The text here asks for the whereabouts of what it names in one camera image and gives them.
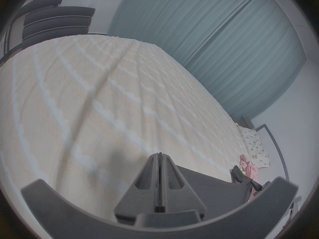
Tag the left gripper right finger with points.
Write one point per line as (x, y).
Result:
(179, 195)

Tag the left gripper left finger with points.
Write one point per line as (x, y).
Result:
(142, 195)

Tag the black T-shirt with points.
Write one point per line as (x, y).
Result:
(211, 185)

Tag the bed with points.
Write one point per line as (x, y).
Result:
(99, 96)

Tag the pink garment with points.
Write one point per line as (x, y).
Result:
(251, 172)

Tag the white printed pillow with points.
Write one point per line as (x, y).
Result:
(255, 146)

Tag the grey white bedside table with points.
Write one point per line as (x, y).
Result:
(246, 122)

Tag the blue-green curtain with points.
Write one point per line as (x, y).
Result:
(224, 46)

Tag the black chest of drawers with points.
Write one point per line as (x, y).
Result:
(57, 21)

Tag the black dressing table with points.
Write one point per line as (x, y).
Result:
(44, 1)

